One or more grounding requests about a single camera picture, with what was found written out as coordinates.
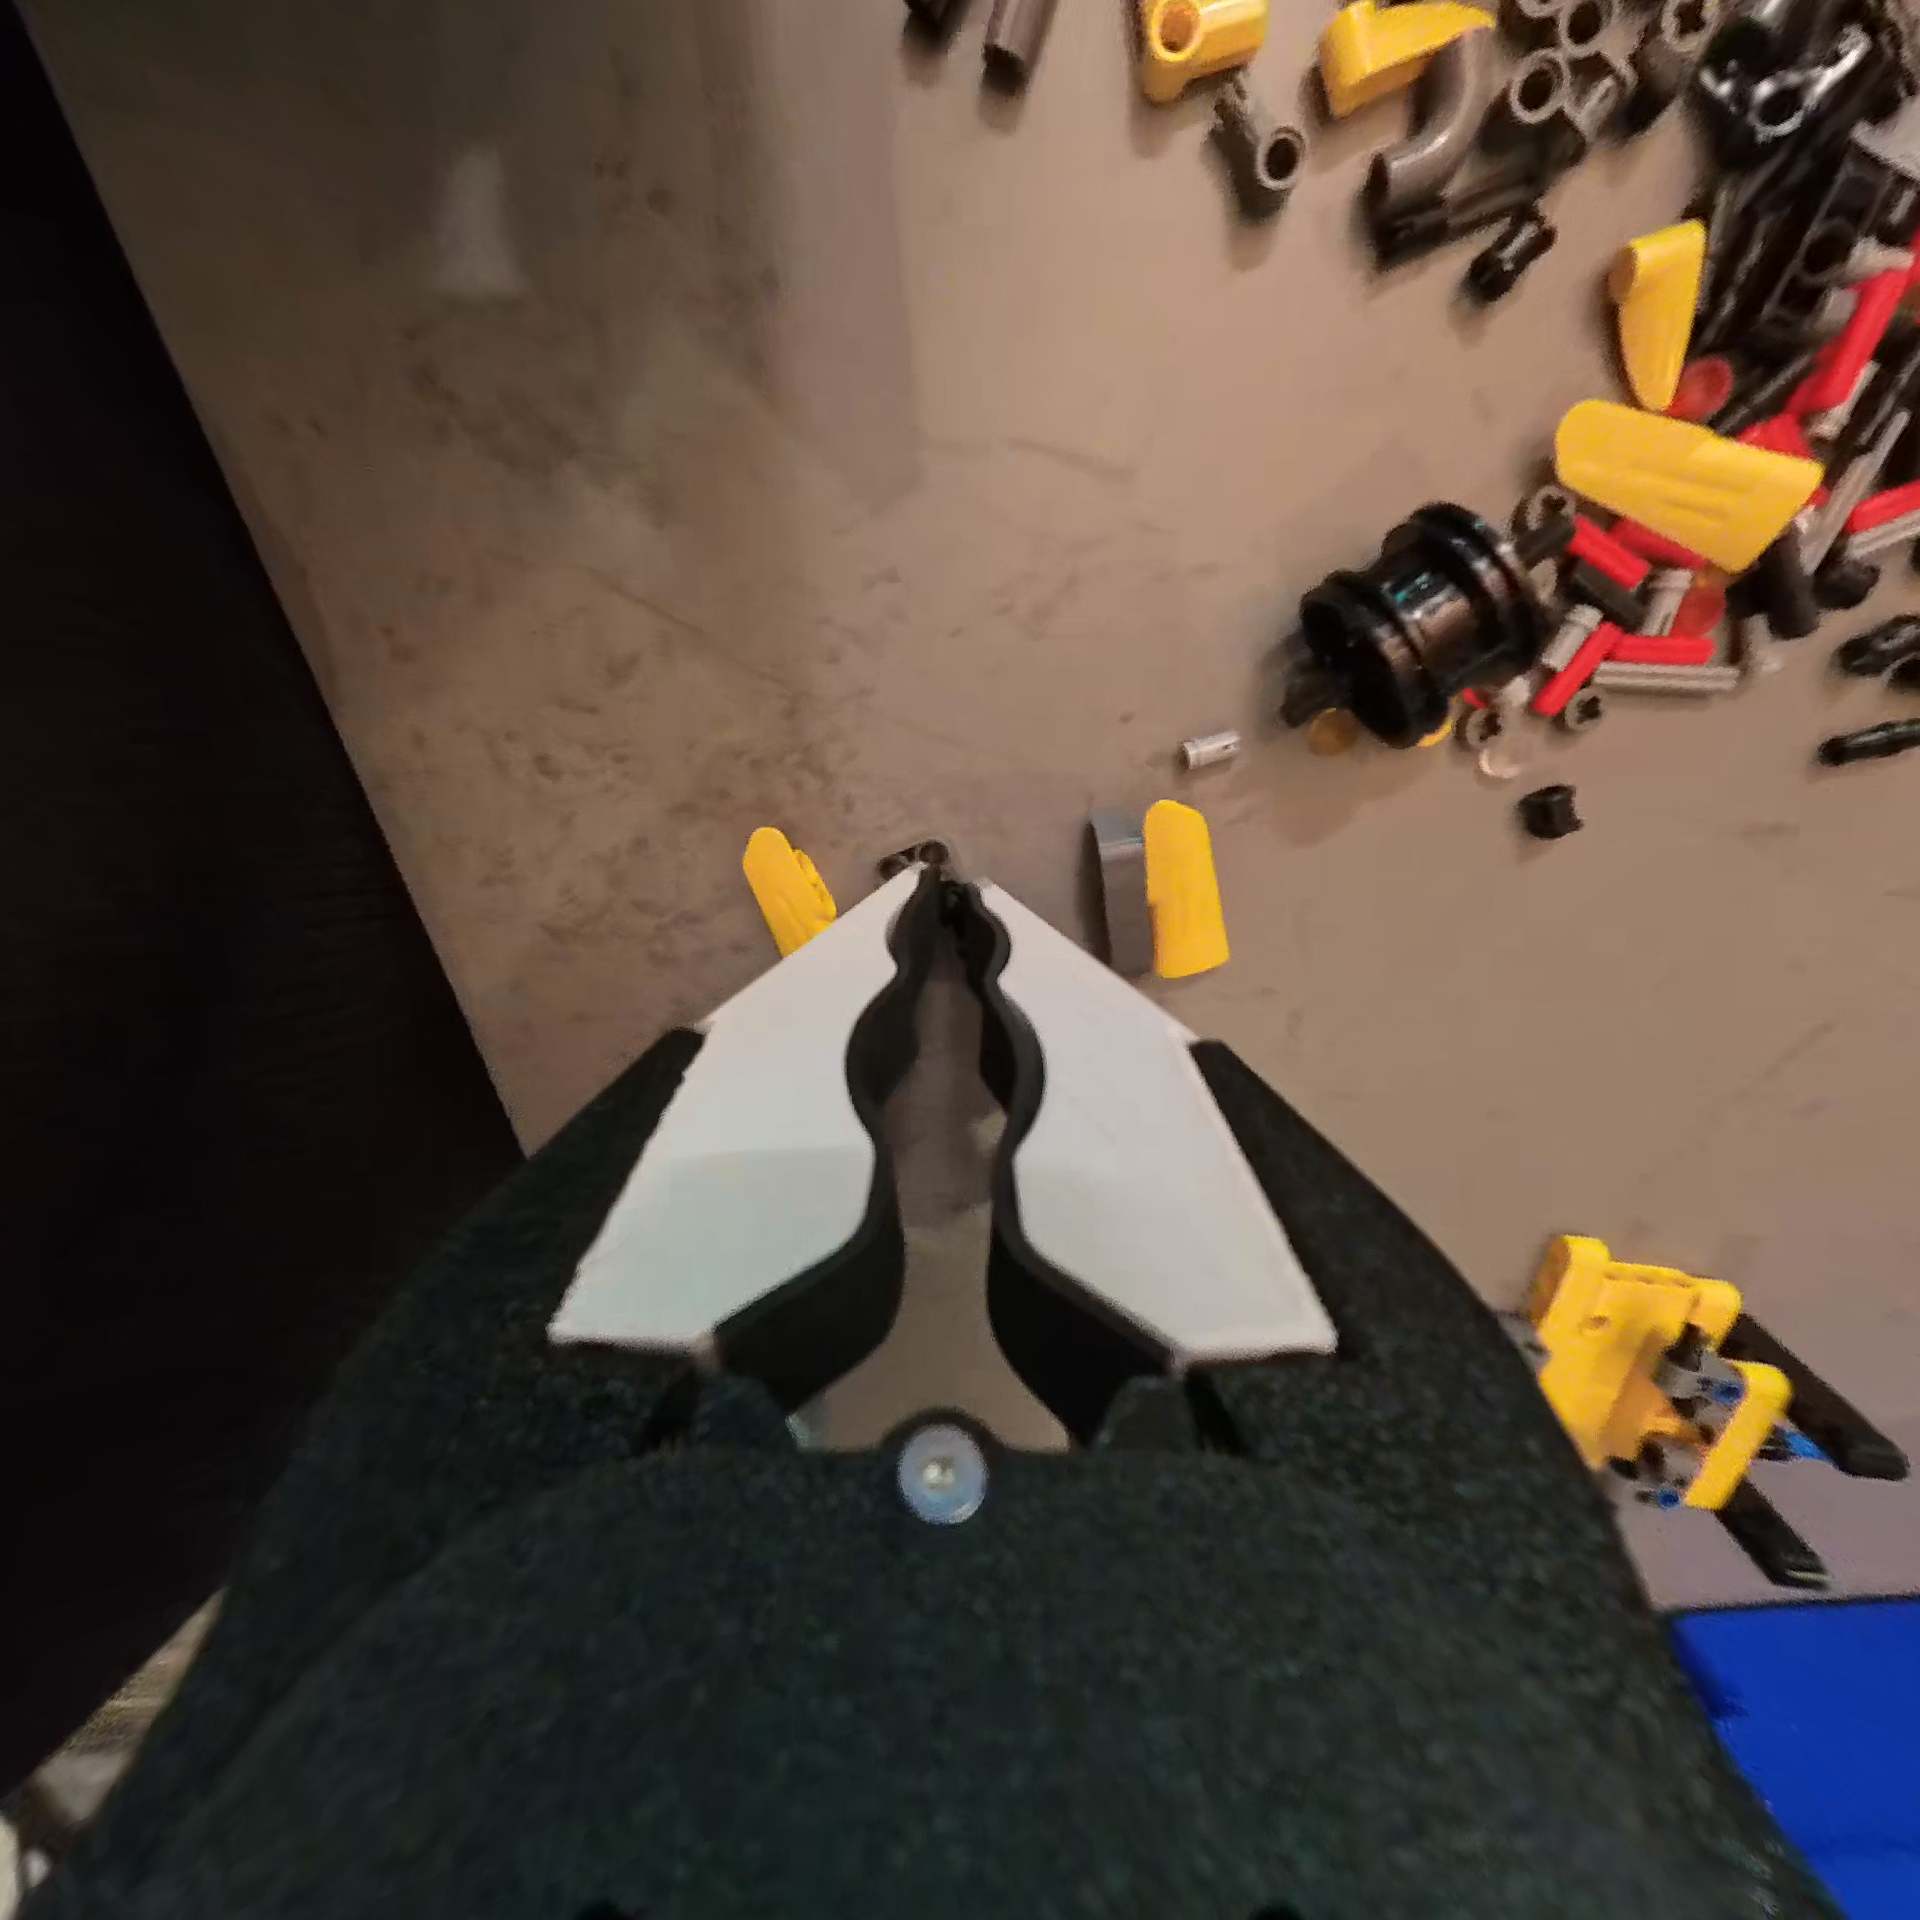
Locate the grey curved toy pipe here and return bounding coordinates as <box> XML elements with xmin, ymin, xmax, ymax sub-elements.
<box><xmin>1362</xmin><ymin>30</ymin><xmax>1502</xmax><ymax>248</ymax></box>

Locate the small yellow toy panel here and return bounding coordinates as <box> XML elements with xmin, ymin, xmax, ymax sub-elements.
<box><xmin>1319</xmin><ymin>0</ymin><xmax>1500</xmax><ymax>119</ymax></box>

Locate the blue plastic bin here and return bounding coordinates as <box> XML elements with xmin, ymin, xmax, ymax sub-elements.
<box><xmin>1670</xmin><ymin>1594</ymin><xmax>1920</xmax><ymax>1920</ymax></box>

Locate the black toy wheel hub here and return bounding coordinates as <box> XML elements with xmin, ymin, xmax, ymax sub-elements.
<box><xmin>1283</xmin><ymin>503</ymin><xmax>1547</xmax><ymax>752</ymax></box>

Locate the pile of toy building parts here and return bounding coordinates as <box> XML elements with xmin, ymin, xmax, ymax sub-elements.
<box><xmin>900</xmin><ymin>0</ymin><xmax>1920</xmax><ymax>767</ymax></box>

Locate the large yellow toy panel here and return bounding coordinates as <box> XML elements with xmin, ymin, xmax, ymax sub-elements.
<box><xmin>1554</xmin><ymin>398</ymin><xmax>1827</xmax><ymax>576</ymax></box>

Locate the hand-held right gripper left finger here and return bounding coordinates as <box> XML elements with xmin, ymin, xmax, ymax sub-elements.
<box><xmin>546</xmin><ymin>866</ymin><xmax>946</xmax><ymax>1419</ymax></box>

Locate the yellow elbow toy connector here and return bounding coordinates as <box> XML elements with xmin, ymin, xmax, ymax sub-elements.
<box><xmin>1136</xmin><ymin>0</ymin><xmax>1268</xmax><ymax>104</ymax></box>

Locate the grey toy connector with hole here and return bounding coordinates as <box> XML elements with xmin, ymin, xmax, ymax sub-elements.
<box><xmin>1212</xmin><ymin>75</ymin><xmax>1310</xmax><ymax>220</ymax></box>

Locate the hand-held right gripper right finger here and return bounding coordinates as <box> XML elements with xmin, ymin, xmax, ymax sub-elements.
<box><xmin>960</xmin><ymin>871</ymin><xmax>1339</xmax><ymax>1450</ymax></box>

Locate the yellow toy block assembly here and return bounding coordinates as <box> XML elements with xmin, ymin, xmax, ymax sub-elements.
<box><xmin>1507</xmin><ymin>1232</ymin><xmax>1913</xmax><ymax>1594</ymax></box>

